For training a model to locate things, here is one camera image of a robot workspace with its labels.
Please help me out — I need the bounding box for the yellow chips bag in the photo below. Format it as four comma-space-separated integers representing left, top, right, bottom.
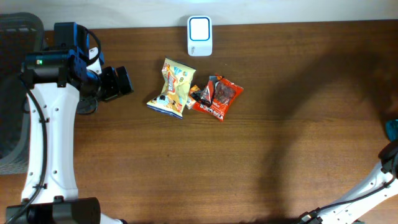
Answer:
147, 57, 196, 119

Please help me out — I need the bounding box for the small orange box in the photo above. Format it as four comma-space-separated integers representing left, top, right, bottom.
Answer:
186, 85, 200, 110

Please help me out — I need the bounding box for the orange red snack bag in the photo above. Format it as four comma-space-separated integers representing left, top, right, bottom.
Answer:
192, 77, 244, 121

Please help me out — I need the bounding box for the blue mouthwash bottle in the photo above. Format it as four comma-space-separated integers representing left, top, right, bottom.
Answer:
385, 119, 398, 142

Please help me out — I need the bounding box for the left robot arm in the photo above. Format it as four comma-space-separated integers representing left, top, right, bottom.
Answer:
6, 22, 133, 224

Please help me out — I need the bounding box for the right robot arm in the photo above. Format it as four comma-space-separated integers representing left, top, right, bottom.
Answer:
296, 140, 397, 224

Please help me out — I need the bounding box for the white barcode scanner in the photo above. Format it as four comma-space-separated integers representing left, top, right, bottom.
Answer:
187, 16, 213, 57

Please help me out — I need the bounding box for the grey plastic mesh basket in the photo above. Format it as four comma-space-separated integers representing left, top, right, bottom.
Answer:
1, 12, 44, 175

